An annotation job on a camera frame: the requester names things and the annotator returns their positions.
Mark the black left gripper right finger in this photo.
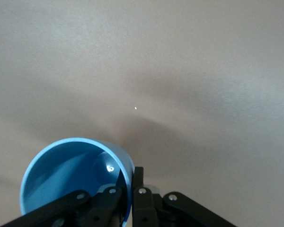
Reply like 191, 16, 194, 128
131, 166, 237, 227

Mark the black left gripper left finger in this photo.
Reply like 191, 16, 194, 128
0, 169, 130, 227

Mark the light blue plastic cup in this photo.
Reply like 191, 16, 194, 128
19, 137, 135, 227

